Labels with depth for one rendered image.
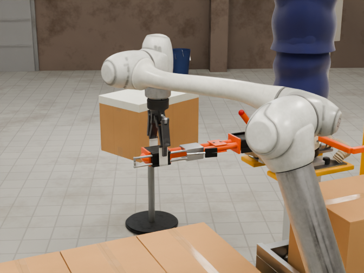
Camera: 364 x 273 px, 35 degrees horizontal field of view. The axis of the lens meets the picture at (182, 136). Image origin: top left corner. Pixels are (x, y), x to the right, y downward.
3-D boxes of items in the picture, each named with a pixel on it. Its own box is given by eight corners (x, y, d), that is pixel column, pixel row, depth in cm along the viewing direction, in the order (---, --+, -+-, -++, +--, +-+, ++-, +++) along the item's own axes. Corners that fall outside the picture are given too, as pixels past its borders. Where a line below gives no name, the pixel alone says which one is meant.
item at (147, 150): (163, 156, 209) (162, 143, 208) (171, 163, 203) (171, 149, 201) (141, 160, 206) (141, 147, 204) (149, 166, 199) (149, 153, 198)
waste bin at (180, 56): (194, 77, 992) (195, 49, 979) (174, 78, 981) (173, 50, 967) (186, 72, 1031) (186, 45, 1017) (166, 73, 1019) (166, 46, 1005)
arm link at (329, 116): (295, 79, 170) (272, 87, 159) (353, 96, 160) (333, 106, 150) (287, 121, 175) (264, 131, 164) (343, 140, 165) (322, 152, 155)
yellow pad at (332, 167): (337, 162, 235) (338, 150, 233) (354, 169, 226) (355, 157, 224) (266, 175, 221) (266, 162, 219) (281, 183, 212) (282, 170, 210)
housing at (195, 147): (195, 153, 214) (195, 142, 212) (204, 158, 208) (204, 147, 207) (178, 156, 211) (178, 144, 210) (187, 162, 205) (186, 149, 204)
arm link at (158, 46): (155, 76, 202) (129, 82, 192) (155, 31, 198) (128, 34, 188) (180, 79, 196) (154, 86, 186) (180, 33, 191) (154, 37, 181)
